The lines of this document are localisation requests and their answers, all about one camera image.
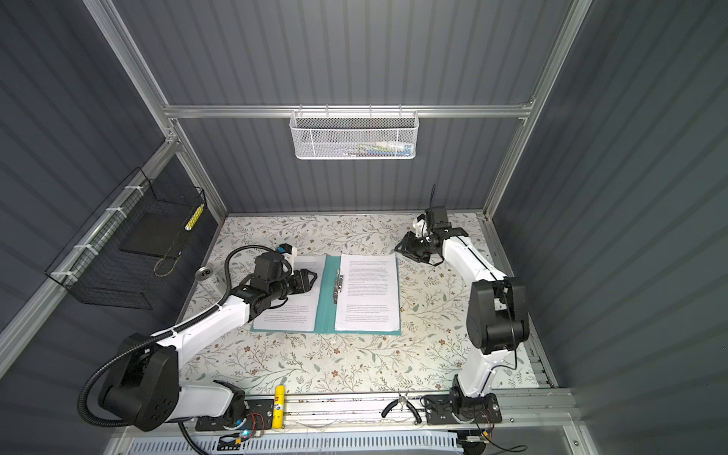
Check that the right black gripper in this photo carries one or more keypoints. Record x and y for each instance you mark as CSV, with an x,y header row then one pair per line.
x,y
408,249

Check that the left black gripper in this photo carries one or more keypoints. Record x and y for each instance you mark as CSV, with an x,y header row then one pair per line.
x,y
302,283

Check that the printed English text sheet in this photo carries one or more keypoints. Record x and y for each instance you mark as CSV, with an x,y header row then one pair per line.
x,y
299,314

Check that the teal paper folder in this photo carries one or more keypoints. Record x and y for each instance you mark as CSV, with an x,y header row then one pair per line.
x,y
325,322

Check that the white paper sheet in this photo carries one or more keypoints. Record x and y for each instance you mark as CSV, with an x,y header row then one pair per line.
x,y
368,299

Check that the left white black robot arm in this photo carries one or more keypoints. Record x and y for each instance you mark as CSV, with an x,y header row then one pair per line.
x,y
140,386

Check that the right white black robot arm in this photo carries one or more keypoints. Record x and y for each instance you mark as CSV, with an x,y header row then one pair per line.
x,y
496,317

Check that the silver folder clip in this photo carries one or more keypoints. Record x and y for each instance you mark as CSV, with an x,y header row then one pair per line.
x,y
338,286

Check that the silver metal can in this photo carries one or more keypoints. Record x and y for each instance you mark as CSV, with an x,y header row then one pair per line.
x,y
210,281

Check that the yellow marker in black basket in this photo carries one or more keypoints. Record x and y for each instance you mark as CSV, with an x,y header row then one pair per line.
x,y
195,216

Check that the pens in white basket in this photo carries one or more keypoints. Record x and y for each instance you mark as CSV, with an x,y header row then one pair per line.
x,y
381,149

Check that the yellow glue stick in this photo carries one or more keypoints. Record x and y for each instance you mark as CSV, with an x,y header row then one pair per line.
x,y
277,421

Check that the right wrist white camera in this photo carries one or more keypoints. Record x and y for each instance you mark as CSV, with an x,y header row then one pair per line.
x,y
420,226

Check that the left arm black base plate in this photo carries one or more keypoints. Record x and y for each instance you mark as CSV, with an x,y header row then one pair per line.
x,y
251,414

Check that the white wire mesh basket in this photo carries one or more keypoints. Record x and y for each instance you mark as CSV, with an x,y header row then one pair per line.
x,y
318,137

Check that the black handled pliers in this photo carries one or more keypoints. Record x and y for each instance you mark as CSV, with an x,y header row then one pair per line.
x,y
404,403

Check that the black wire mesh basket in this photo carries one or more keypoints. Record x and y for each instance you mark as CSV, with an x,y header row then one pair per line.
x,y
129,257

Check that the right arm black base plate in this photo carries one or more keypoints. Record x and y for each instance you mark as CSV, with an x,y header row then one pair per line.
x,y
444,409

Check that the white slotted cable duct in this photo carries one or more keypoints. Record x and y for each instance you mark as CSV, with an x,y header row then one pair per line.
x,y
397,442

